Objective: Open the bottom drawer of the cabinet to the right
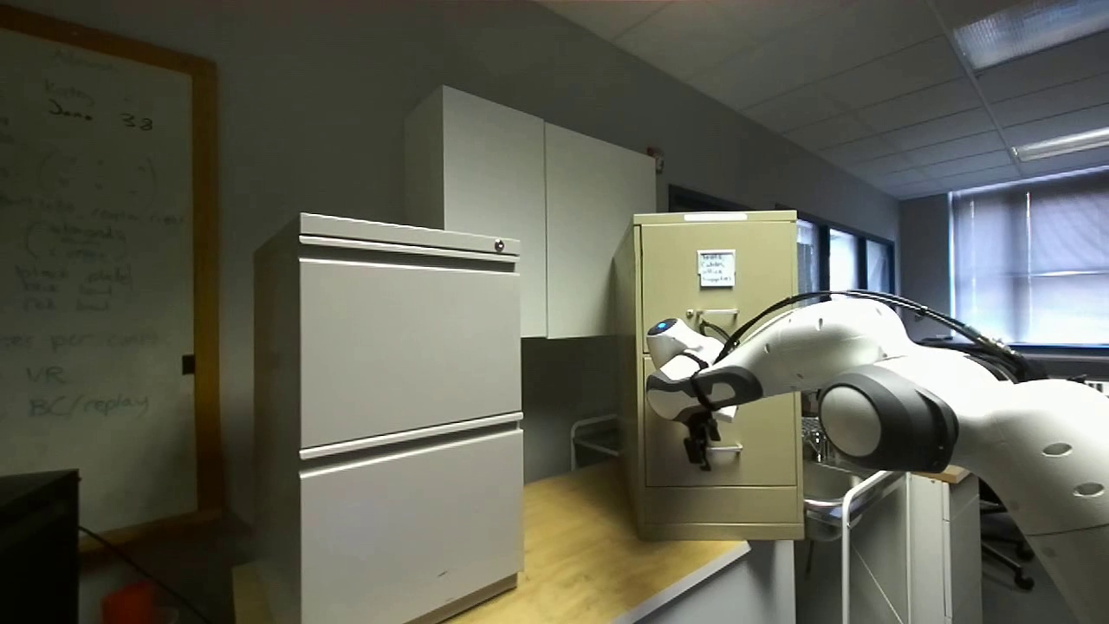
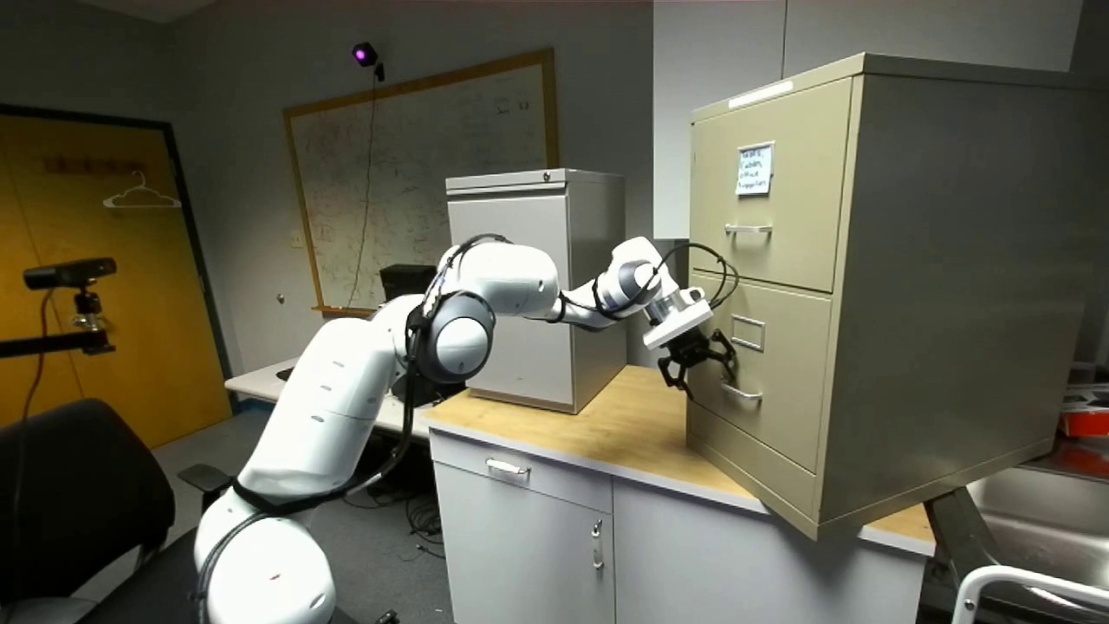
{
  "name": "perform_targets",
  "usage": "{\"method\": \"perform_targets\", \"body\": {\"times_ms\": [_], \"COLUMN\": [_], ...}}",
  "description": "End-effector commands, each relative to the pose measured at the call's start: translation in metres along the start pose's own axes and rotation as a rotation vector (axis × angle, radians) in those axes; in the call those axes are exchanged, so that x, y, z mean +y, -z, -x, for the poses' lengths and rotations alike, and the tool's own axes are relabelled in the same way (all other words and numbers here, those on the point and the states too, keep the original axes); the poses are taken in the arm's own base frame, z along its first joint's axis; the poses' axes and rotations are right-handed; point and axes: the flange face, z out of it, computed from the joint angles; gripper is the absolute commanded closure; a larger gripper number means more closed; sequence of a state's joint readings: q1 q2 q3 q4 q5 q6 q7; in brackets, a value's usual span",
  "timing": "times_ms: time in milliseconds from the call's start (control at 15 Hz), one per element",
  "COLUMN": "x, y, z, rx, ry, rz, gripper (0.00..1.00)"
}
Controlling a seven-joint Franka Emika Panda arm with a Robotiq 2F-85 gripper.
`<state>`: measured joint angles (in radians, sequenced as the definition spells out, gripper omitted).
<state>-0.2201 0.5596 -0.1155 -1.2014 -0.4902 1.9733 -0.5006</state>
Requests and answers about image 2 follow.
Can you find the wood framed whiteboard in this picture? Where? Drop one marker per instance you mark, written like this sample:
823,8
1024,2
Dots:
404,175

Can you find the beige cabinet door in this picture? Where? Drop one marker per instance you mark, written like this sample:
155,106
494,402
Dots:
785,349

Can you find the black padded chair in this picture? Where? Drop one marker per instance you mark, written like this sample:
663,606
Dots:
70,496

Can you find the wall camera purple light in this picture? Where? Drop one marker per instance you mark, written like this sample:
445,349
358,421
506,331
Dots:
365,58

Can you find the beige metal filing cabinet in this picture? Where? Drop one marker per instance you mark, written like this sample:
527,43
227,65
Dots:
957,290

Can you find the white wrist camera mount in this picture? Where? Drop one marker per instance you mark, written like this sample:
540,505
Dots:
681,318

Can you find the white tube frame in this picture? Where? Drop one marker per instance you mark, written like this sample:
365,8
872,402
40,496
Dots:
1017,577

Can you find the red container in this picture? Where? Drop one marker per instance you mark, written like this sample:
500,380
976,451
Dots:
1086,421

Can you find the black camera on stand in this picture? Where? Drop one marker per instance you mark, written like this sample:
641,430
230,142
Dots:
70,274

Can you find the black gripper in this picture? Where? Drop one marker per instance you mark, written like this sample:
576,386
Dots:
693,349

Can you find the stainless steel sink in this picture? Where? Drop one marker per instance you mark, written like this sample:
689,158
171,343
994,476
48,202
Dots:
1041,521

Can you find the grey base cabinet wood top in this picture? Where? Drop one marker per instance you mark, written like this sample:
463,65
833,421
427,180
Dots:
522,542

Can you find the grey two-drawer filing cabinet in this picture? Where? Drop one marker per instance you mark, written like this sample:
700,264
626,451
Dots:
565,229

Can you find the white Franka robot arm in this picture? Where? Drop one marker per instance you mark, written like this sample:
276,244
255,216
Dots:
332,393

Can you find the orange door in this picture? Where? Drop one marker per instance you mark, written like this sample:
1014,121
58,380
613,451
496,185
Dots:
91,290

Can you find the beige drawer with white label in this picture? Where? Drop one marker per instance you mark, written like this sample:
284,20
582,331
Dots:
798,175

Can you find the black monitor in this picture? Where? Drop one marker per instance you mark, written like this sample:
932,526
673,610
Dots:
404,281

